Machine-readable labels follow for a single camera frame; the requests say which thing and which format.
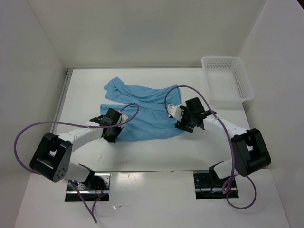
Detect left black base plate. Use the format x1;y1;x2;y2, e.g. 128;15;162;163
65;173;111;202

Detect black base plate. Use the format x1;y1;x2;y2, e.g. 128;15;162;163
65;173;111;202
193;171;228;200

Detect white perforated plastic basket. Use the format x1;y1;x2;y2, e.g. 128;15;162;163
201;56;255;107

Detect purple cable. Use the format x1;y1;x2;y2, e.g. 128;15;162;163
13;103;140;175
164;85;258;209

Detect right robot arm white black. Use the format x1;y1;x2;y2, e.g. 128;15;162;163
168;97;271;187

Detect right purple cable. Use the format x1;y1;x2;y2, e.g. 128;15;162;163
164;85;258;209

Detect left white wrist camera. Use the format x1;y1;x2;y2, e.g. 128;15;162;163
117;114;129;128

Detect aluminium table edge rail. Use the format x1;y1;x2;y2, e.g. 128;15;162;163
38;68;75;173

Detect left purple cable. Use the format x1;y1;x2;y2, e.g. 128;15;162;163
13;103;140;175

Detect light blue shorts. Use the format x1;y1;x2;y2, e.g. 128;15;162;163
100;77;182;142

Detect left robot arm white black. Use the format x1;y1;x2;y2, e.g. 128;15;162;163
29;108;129;190

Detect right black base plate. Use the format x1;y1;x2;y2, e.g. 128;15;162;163
193;171;228;200

